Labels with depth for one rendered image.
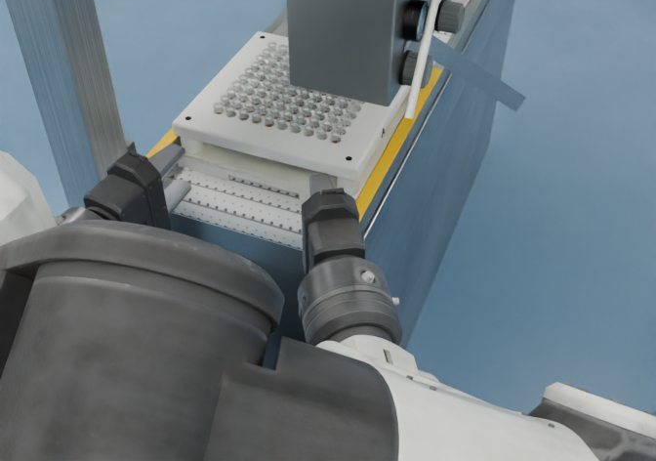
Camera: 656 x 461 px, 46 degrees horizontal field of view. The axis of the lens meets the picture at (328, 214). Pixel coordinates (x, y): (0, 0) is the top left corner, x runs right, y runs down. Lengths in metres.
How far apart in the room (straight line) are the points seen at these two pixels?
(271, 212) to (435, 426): 0.65
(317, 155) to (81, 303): 0.66
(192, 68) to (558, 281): 1.45
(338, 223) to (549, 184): 1.60
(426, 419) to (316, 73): 0.49
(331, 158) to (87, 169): 0.28
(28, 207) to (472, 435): 0.22
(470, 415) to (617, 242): 1.87
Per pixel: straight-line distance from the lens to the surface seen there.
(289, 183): 0.94
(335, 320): 0.68
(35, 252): 0.29
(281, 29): 1.25
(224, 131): 0.95
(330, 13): 0.71
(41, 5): 0.81
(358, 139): 0.93
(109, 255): 0.26
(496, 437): 0.34
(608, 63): 2.93
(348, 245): 0.74
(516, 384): 1.81
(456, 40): 1.21
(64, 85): 0.85
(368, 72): 0.73
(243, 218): 0.95
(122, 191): 0.82
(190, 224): 1.04
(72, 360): 0.26
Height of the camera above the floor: 1.45
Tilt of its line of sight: 43 degrees down
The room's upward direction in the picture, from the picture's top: straight up
